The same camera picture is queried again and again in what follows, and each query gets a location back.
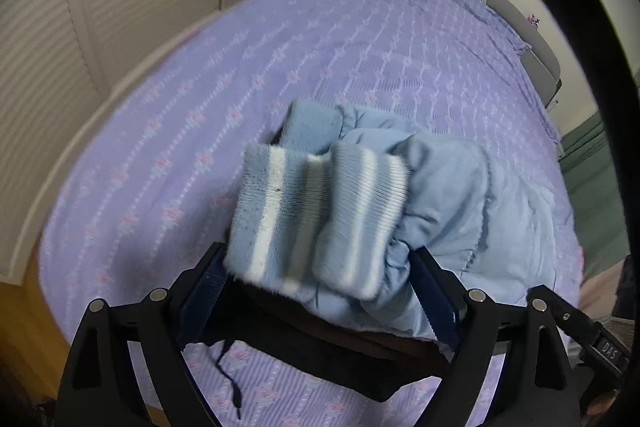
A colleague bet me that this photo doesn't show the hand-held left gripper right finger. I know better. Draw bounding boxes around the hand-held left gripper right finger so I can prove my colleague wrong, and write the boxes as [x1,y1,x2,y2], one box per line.
[407,247,583,427]

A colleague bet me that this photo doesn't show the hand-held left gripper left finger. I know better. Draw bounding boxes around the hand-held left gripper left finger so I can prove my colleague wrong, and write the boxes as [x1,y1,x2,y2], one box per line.
[59,242,231,427]

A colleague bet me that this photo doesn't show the brown fleece garment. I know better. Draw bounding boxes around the brown fleece garment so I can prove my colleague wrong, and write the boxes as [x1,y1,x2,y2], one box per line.
[235,284,453,360]

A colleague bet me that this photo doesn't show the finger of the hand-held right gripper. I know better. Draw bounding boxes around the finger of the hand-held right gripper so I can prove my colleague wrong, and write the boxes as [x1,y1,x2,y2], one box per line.
[551,293,602,344]

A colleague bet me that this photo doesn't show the bed with purple floral cover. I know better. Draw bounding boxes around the bed with purple floral cover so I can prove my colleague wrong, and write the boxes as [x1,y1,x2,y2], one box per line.
[40,0,586,427]

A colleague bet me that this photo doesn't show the light blue padded pants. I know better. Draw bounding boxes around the light blue padded pants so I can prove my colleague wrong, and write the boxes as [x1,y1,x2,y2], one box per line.
[225,98,558,349]

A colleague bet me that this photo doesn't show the purple striped pillow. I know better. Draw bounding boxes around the purple striped pillow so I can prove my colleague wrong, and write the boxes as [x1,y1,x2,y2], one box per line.
[444,0,532,54]

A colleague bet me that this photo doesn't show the green curtain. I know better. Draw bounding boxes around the green curtain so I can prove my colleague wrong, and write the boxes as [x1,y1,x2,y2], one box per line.
[559,111,632,270]

